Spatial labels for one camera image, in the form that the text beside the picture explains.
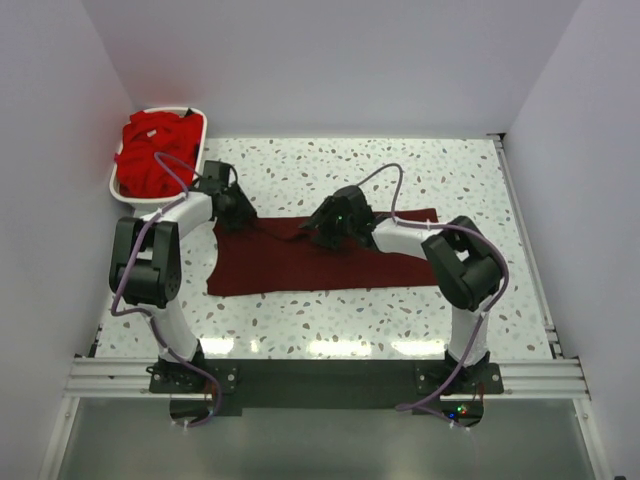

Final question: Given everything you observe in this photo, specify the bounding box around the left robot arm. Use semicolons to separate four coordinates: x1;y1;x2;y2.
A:
109;152;256;392

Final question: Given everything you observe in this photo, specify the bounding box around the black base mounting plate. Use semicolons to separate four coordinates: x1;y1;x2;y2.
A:
146;357;505;425

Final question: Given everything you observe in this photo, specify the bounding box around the bright red t shirt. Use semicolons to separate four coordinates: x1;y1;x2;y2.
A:
114;110;207;199

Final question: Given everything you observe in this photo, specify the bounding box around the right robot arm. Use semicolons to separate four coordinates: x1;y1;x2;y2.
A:
300;186;509;371

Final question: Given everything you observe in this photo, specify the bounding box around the dark red t shirt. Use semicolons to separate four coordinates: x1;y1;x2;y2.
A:
207;217;437;297

